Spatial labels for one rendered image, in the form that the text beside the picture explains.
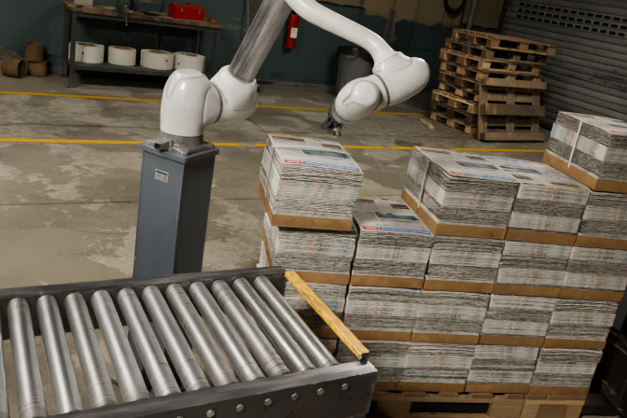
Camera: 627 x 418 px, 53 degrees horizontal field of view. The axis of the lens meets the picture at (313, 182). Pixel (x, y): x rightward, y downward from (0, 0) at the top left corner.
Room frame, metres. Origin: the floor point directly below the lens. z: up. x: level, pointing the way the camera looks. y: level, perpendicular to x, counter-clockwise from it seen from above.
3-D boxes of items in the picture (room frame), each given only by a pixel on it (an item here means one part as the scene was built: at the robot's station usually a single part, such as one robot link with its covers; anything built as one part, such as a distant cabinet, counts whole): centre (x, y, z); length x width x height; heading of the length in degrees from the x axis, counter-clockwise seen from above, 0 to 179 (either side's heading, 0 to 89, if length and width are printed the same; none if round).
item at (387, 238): (2.33, -0.43, 0.42); 1.17 x 0.39 x 0.83; 103
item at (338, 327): (1.50, -0.09, 0.81); 0.43 x 0.03 x 0.02; 31
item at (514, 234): (2.43, -0.85, 0.86); 0.38 x 0.29 x 0.04; 13
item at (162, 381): (1.27, 0.33, 0.77); 0.47 x 0.05 x 0.05; 31
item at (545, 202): (2.43, -0.85, 0.95); 0.38 x 0.29 x 0.23; 13
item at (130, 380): (1.24, 0.38, 0.77); 0.47 x 0.05 x 0.05; 31
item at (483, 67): (8.91, -2.20, 0.65); 1.33 x 0.94 x 1.30; 125
